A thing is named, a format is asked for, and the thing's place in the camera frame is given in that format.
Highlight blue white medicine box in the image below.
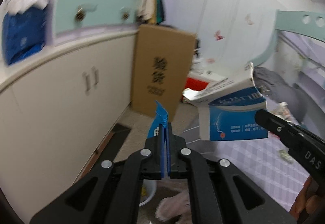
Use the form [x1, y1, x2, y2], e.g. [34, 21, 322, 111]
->
[182, 62, 268, 141]

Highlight blue snack wrapper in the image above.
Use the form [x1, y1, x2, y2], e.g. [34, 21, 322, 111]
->
[147, 101, 169, 139]

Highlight light blue trash bin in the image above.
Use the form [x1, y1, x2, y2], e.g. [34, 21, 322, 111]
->
[139, 179, 157, 207]

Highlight person right hand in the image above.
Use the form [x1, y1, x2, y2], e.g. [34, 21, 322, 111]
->
[289, 176, 324, 221]

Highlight black floor mat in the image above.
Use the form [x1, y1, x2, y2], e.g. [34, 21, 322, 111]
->
[74, 123, 132, 183]

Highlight purple grid tablecloth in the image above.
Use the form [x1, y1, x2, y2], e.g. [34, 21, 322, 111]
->
[181, 118, 309, 211]

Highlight pink checked table skirt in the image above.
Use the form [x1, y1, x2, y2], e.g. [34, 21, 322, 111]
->
[155, 190, 192, 223]

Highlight grey folded duvet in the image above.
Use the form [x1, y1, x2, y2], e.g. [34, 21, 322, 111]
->
[253, 67, 307, 123]

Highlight long white floor cabinet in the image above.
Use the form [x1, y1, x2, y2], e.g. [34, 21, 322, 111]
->
[1, 31, 137, 223]

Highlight red storage box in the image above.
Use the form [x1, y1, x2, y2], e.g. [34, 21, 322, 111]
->
[184, 73, 211, 91]

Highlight mint green bunk bed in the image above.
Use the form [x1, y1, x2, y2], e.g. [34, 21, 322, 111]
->
[248, 9, 325, 128]

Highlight tall brown cardboard box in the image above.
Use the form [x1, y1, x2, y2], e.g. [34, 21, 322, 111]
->
[131, 24, 197, 122]

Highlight white wardrobe doors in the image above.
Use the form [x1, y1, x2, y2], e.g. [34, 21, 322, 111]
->
[167, 0, 300, 80]

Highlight mint green drawer unit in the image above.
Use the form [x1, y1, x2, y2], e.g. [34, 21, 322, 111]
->
[46, 0, 138, 45]

